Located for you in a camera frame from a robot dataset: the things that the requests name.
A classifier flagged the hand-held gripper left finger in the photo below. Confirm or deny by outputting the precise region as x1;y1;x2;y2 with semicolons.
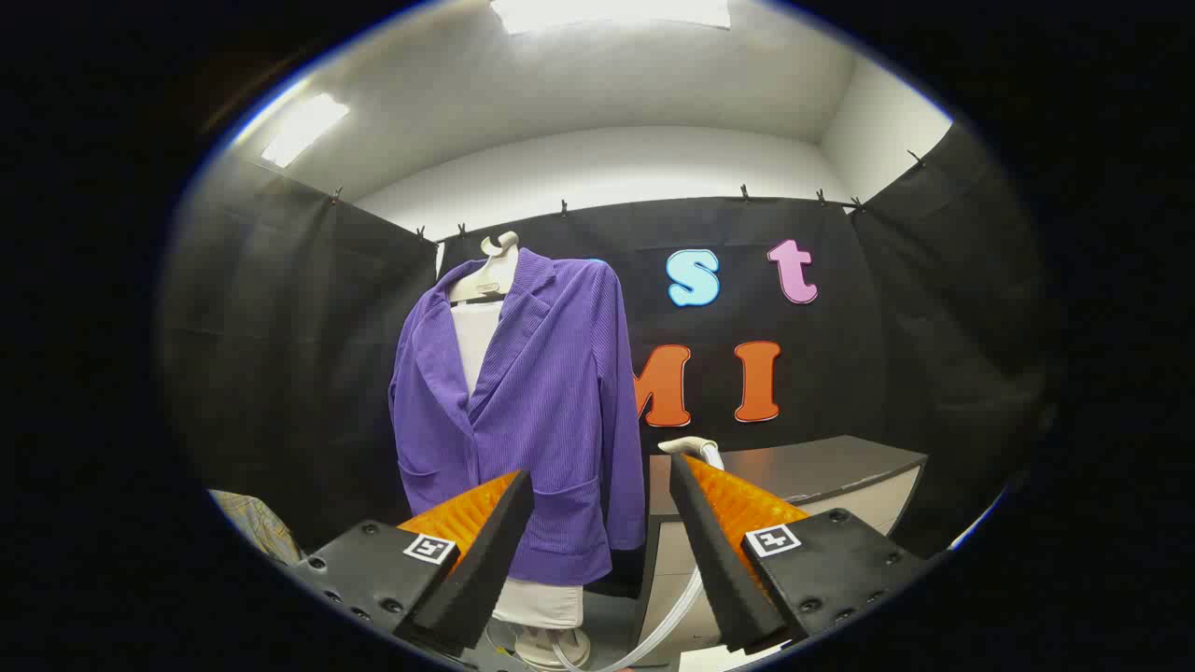
291;469;536;656

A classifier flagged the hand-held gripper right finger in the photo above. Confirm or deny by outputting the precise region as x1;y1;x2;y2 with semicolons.
668;453;935;654

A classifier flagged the purple corduroy jacket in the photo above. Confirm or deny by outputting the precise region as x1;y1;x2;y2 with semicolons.
387;247;647;587

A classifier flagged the white steamer base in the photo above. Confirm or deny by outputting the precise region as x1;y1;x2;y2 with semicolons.
485;621;594;671

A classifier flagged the cream clothes hanger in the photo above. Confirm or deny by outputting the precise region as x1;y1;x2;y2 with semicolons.
448;231;521;304

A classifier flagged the dark-topped white drawer cabinet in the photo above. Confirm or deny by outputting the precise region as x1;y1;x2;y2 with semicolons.
635;435;930;654

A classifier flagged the black backdrop cloth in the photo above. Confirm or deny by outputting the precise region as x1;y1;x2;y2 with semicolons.
159;121;1051;598

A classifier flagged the plaid cloth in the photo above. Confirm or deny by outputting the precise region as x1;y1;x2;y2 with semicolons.
207;489;304;566

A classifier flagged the row of black clips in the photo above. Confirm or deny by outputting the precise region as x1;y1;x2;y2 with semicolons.
329;149;927;239

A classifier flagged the small ceiling light panel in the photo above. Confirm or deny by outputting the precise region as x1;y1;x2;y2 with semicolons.
260;92;350;169

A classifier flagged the large ceiling light panel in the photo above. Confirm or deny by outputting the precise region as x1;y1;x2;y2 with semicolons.
490;0;732;35

